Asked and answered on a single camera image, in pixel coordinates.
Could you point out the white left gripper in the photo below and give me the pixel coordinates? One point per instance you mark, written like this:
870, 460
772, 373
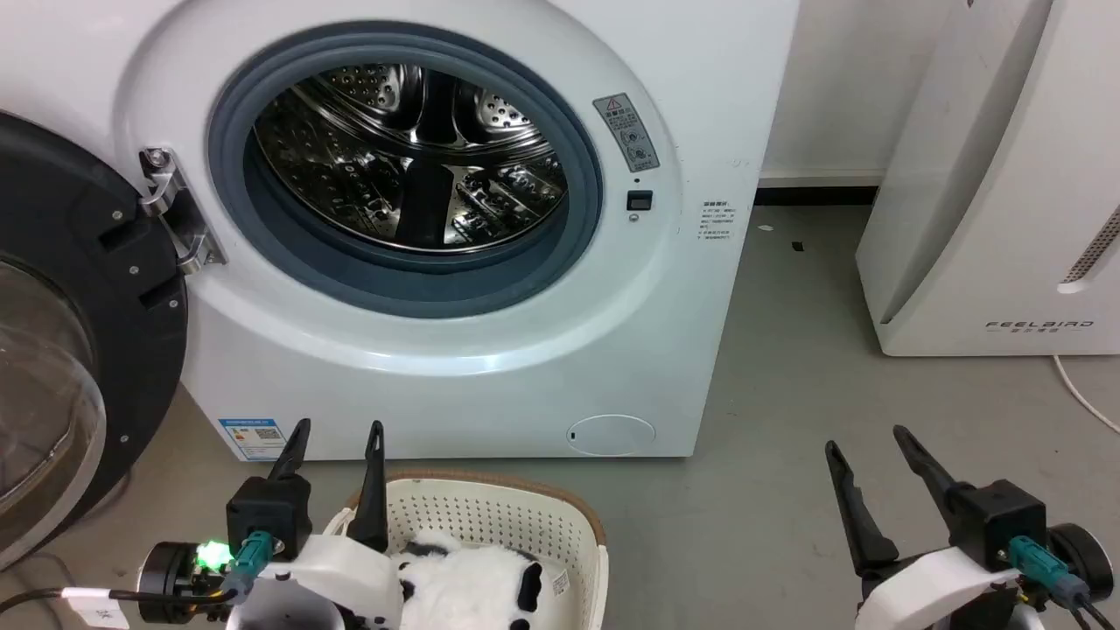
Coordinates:
341, 582

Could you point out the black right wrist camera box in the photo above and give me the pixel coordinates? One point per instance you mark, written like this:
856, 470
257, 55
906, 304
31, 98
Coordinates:
997, 521

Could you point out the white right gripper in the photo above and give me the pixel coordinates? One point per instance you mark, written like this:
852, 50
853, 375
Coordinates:
927, 591

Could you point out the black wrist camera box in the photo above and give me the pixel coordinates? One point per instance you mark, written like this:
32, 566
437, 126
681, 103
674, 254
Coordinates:
997, 521
267, 512

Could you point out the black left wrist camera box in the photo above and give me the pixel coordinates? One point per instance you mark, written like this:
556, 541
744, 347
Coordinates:
267, 512

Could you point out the black round washer door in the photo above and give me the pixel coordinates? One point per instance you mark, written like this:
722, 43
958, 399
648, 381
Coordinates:
52, 201

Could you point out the blue energy label sticker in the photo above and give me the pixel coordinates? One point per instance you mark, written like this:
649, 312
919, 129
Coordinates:
249, 437

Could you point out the black door latch socket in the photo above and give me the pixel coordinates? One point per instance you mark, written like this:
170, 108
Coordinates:
640, 200

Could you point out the white front-load washing machine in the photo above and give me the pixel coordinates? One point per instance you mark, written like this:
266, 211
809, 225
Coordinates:
525, 350

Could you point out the white perforated laundry basket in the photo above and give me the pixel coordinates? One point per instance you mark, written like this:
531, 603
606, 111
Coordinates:
499, 516

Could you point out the white Feelbird appliance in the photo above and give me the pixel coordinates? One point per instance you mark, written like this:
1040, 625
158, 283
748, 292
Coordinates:
971, 262

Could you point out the stainless steel washing machine drum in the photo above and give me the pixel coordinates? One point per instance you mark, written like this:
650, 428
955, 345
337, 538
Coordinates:
350, 166

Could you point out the round white filter cover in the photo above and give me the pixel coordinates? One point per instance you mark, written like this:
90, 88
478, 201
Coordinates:
611, 435

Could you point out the chrome door hinge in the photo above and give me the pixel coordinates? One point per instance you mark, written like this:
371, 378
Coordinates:
179, 219

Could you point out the grey rubber door seal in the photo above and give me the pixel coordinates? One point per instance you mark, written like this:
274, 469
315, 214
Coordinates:
411, 284

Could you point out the white and black plush toy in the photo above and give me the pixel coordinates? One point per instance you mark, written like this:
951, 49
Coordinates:
468, 591

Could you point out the grey warning sticker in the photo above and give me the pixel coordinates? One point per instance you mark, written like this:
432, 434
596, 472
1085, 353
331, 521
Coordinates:
628, 133

